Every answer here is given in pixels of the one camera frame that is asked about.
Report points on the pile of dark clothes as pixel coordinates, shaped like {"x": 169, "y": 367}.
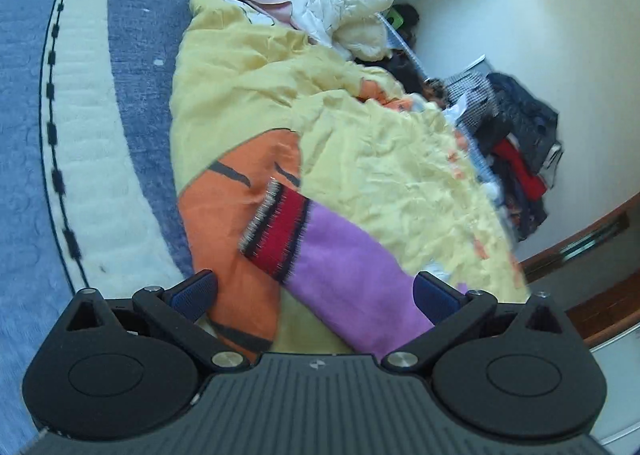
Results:
{"x": 518, "y": 134}

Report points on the blue and cream blanket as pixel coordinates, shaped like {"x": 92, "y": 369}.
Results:
{"x": 87, "y": 191}

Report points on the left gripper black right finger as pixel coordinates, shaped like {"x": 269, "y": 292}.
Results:
{"x": 456, "y": 317}

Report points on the yellow carrot print quilt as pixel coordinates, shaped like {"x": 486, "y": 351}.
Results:
{"x": 253, "y": 101}

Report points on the checkered fabric storage box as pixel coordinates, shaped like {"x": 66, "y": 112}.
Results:
{"x": 471, "y": 90}

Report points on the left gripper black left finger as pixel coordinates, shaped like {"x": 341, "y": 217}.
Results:
{"x": 172, "y": 316}

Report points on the purple garment with red cuff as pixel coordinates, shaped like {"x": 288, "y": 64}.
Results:
{"x": 339, "y": 272}

